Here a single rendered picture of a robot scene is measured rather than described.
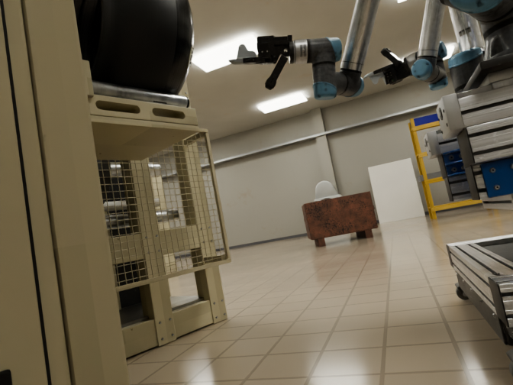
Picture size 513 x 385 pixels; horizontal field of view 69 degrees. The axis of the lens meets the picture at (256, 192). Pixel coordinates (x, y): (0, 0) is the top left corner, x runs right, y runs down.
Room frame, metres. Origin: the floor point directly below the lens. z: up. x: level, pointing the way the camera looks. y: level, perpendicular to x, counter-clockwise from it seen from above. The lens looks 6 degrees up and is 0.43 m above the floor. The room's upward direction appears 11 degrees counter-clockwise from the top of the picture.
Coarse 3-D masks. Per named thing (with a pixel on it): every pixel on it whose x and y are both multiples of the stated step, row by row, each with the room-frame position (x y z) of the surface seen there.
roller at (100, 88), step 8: (96, 88) 0.98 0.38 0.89; (104, 88) 0.99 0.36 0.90; (112, 88) 1.01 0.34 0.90; (120, 88) 1.03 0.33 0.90; (128, 88) 1.05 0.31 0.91; (136, 88) 1.07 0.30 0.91; (112, 96) 1.02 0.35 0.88; (120, 96) 1.03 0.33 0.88; (128, 96) 1.05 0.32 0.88; (136, 96) 1.07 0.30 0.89; (144, 96) 1.09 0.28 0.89; (152, 96) 1.11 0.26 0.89; (160, 96) 1.13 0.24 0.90; (168, 96) 1.15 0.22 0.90; (176, 96) 1.18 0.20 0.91; (184, 96) 1.20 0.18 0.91; (168, 104) 1.16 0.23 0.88; (176, 104) 1.18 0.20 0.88; (184, 104) 1.20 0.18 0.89
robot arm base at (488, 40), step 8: (496, 24) 0.88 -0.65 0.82; (504, 24) 0.87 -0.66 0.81; (512, 24) 0.86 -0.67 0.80; (488, 32) 0.90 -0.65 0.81; (496, 32) 0.88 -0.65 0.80; (504, 32) 0.87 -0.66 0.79; (512, 32) 0.86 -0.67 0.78; (488, 40) 0.91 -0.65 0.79; (496, 40) 0.89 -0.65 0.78; (504, 40) 0.87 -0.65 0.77; (512, 40) 0.85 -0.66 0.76; (488, 48) 0.91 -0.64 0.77; (496, 48) 0.89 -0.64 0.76; (504, 48) 0.87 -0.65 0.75; (512, 48) 0.85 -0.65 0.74; (488, 56) 0.91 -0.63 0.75; (496, 56) 0.88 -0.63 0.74
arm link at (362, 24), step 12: (360, 0) 1.14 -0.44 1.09; (372, 0) 1.13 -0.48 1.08; (360, 12) 1.15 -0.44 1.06; (372, 12) 1.15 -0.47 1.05; (360, 24) 1.16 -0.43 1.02; (372, 24) 1.17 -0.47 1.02; (348, 36) 1.20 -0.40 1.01; (360, 36) 1.17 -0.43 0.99; (348, 48) 1.20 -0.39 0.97; (360, 48) 1.19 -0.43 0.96; (348, 60) 1.21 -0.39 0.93; (360, 60) 1.20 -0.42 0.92; (348, 72) 1.22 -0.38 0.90; (360, 72) 1.23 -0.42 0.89; (348, 84) 1.21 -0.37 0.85; (360, 84) 1.26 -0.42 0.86; (348, 96) 1.28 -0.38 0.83
